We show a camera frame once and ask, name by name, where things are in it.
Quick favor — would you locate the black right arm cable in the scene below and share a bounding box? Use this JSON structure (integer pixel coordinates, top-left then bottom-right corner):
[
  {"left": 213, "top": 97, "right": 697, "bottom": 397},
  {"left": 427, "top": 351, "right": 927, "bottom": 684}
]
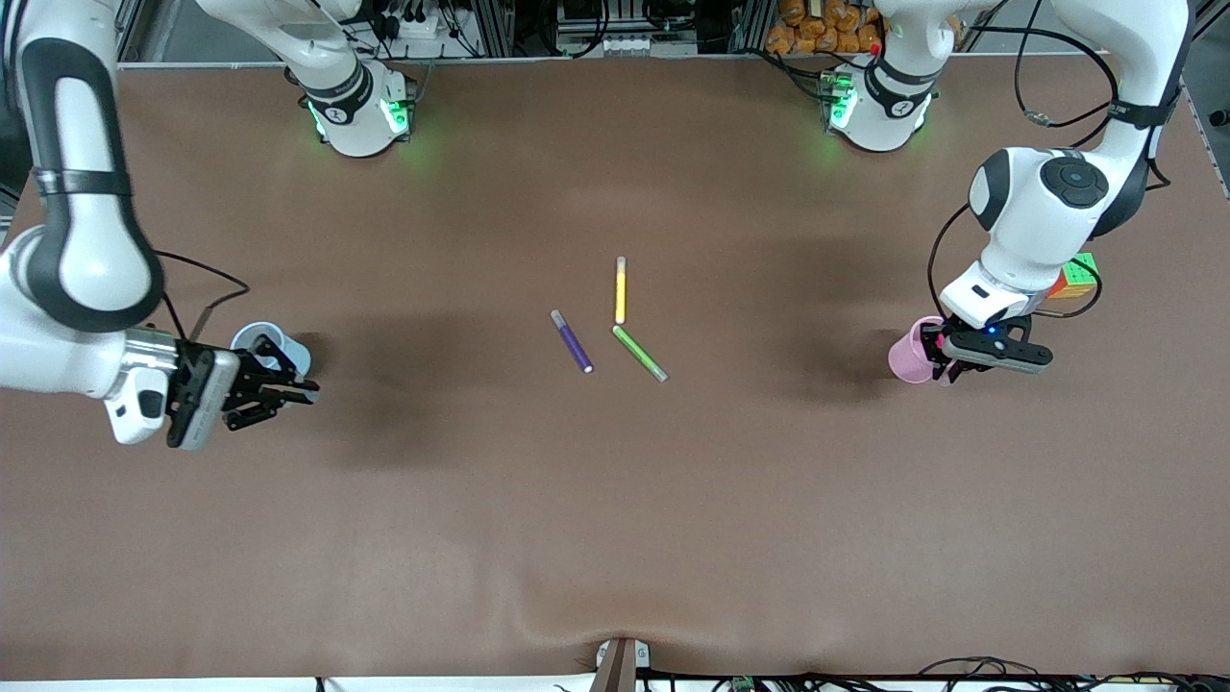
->
[{"left": 152, "top": 249, "right": 252, "bottom": 344}]

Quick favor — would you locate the colourful puzzle cube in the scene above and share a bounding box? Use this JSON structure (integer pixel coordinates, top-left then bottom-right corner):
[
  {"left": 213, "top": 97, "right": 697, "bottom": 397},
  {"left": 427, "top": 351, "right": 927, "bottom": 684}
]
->
[{"left": 1047, "top": 252, "right": 1103, "bottom": 300}]

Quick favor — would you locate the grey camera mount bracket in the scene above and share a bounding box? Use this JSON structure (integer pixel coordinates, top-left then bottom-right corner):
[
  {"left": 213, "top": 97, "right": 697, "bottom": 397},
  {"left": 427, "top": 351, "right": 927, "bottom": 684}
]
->
[{"left": 590, "top": 637, "right": 652, "bottom": 692}]

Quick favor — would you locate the white socket strip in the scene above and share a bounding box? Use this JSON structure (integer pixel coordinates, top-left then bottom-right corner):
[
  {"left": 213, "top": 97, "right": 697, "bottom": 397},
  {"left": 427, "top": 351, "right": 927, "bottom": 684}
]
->
[{"left": 594, "top": 33, "right": 700, "bottom": 58}]

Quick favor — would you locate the purple marker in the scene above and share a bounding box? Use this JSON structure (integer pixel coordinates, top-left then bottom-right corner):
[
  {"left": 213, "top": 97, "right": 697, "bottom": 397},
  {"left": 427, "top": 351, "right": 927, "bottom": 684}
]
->
[{"left": 550, "top": 309, "right": 594, "bottom": 375}]

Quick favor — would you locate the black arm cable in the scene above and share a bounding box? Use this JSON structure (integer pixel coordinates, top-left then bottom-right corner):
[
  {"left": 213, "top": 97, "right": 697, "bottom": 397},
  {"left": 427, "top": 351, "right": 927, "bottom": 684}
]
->
[
  {"left": 152, "top": 249, "right": 252, "bottom": 344},
  {"left": 925, "top": 0, "right": 1173, "bottom": 323}
]

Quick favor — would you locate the pink mesh cup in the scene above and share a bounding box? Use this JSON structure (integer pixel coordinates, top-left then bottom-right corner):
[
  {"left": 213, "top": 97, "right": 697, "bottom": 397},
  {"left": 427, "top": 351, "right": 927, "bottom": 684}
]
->
[{"left": 887, "top": 315, "right": 950, "bottom": 384}]

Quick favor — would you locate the blue mesh cup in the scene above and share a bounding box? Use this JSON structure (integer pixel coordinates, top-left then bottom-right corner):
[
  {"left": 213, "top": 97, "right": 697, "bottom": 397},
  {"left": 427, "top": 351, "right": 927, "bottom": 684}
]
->
[{"left": 229, "top": 321, "right": 313, "bottom": 387}]

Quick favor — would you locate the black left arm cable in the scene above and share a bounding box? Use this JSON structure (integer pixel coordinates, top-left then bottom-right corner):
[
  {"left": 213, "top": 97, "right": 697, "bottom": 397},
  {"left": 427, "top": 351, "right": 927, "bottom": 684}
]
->
[{"left": 925, "top": 0, "right": 1173, "bottom": 323}]

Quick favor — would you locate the green marker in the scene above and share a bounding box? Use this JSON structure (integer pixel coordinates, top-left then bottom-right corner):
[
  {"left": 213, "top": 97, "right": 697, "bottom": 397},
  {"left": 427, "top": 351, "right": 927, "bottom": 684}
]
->
[{"left": 612, "top": 325, "right": 669, "bottom": 383}]

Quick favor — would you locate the brown table mat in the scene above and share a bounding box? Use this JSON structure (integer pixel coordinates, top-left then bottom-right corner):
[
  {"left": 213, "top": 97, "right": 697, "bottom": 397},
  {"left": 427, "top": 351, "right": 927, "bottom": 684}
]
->
[{"left": 0, "top": 53, "right": 1230, "bottom": 680}]

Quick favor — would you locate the white power strip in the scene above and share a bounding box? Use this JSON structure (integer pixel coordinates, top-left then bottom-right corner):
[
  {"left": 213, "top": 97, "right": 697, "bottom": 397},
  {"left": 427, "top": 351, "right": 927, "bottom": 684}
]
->
[{"left": 382, "top": 12, "right": 455, "bottom": 41}]

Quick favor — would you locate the bag of orange items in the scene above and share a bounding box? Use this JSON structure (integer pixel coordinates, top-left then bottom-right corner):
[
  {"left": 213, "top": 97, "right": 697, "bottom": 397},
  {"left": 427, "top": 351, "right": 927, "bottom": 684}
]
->
[{"left": 764, "top": 0, "right": 887, "bottom": 56}]

